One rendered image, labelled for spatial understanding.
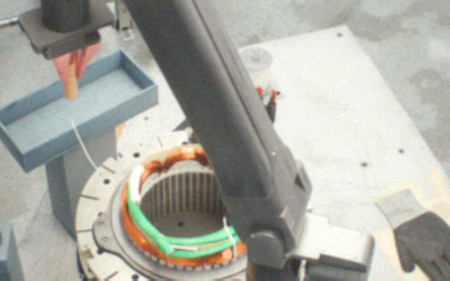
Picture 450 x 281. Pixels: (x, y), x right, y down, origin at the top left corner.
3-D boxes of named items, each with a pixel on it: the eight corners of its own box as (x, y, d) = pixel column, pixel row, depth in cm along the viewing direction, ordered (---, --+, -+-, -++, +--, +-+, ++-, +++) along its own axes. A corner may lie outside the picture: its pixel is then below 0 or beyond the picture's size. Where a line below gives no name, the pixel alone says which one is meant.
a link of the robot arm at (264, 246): (269, 156, 98) (244, 230, 93) (386, 180, 95) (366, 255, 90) (271, 225, 107) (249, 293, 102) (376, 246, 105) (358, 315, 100)
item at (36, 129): (128, 165, 184) (121, 47, 163) (162, 202, 178) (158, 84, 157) (14, 225, 173) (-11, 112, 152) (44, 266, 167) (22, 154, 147)
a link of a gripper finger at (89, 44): (104, 87, 120) (102, 28, 113) (51, 107, 118) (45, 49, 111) (82, 54, 124) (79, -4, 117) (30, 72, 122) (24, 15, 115)
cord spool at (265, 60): (275, 92, 196) (277, 64, 191) (244, 100, 195) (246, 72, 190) (263, 71, 200) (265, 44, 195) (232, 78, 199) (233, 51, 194)
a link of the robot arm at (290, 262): (258, 203, 103) (242, 235, 98) (324, 217, 102) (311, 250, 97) (253, 256, 107) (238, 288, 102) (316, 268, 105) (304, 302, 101)
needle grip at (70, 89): (79, 97, 123) (77, 61, 119) (66, 101, 122) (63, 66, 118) (74, 89, 124) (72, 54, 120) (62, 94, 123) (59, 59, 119)
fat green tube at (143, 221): (176, 260, 125) (175, 251, 124) (144, 265, 124) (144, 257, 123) (148, 173, 135) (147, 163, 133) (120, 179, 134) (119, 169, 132)
